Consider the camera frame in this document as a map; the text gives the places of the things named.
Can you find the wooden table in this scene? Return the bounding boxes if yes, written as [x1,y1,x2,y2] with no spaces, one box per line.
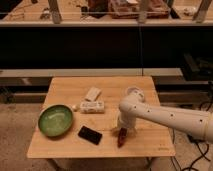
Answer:
[27,76,175,158]

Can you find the green bowl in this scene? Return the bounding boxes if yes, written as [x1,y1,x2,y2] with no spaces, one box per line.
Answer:
[38,105,73,137]

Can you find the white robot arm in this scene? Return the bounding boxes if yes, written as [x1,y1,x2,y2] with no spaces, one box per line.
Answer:
[118,93,213,143]

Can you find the white snack packet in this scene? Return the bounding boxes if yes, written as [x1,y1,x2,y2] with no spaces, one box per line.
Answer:
[80,101,105,114]

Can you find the tan wrapped bar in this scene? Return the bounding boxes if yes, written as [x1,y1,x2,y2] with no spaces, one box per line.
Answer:
[85,87,101,101]

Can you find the black floor cable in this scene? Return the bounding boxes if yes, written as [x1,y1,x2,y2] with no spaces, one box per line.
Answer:
[169,129,213,171]

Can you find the black rectangular pouch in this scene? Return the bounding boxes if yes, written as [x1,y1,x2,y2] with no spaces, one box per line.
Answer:
[78,126,102,145]

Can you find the background workbench shelf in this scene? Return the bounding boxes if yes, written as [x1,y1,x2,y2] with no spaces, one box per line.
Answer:
[0,0,213,27]

